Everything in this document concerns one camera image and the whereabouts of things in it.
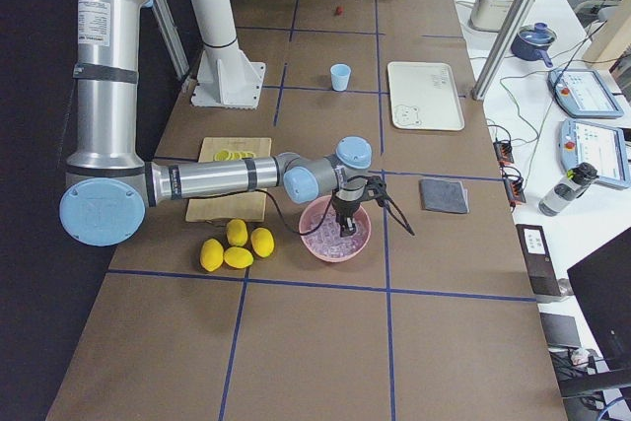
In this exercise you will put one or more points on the light blue plastic cup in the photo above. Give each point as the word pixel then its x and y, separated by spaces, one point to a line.
pixel 340 76

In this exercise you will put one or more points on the aluminium frame post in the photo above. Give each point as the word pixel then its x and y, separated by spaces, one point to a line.
pixel 514 20

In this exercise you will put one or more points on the dark cardboard box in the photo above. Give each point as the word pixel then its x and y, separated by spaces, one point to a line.
pixel 539 266

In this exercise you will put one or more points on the whole lemon left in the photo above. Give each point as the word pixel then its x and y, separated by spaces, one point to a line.
pixel 238 257

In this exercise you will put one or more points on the clear water bottle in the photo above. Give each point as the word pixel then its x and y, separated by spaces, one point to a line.
pixel 571 186

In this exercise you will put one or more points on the upper teach pendant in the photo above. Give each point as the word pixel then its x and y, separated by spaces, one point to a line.
pixel 581 93

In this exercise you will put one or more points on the lower teach pendant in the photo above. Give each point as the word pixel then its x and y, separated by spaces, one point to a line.
pixel 600 145

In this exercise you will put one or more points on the teach pendant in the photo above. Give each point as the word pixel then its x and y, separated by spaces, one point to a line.
pixel 600 145
pixel 581 93

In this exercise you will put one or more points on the pink bowl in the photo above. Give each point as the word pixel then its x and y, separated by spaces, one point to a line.
pixel 313 216

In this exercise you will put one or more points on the white toaster appliance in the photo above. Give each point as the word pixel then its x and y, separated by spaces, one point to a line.
pixel 489 15

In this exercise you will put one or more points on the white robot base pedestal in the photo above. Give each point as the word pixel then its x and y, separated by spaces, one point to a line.
pixel 225 77

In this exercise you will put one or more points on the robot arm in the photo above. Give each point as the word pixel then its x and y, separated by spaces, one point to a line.
pixel 109 187

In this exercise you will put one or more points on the black monitor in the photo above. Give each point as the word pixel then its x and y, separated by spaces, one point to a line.
pixel 601 285

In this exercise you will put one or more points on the lemon slices row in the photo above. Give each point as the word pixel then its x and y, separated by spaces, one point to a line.
pixel 232 155

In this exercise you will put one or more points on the grey folded cloth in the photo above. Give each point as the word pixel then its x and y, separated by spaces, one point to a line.
pixel 440 195

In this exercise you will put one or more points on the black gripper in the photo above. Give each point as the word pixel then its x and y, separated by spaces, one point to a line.
pixel 343 207

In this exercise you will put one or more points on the whole lemon bottom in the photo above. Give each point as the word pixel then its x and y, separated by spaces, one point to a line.
pixel 211 255

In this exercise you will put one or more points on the blue saucepan with lid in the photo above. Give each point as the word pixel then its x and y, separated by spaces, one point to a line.
pixel 532 43

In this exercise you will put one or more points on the pile of clear ice cubes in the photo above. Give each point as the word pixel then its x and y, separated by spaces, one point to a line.
pixel 326 242

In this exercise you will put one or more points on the bamboo cutting board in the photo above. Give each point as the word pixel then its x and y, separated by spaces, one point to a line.
pixel 249 207

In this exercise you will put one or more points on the whole lemon right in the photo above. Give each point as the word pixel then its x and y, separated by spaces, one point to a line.
pixel 236 232

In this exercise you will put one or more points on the cream bear serving tray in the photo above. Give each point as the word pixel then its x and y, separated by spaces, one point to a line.
pixel 423 96

